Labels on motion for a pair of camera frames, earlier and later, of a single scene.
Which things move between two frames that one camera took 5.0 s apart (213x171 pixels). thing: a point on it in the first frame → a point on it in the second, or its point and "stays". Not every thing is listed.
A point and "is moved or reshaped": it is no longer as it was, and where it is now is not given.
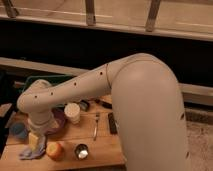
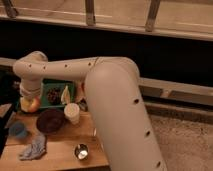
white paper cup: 72,110 stays
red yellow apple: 54,150 is moved or reshaped
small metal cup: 81,152 stays
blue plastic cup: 18,130 stays
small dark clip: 84,105 stays
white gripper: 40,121 → 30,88
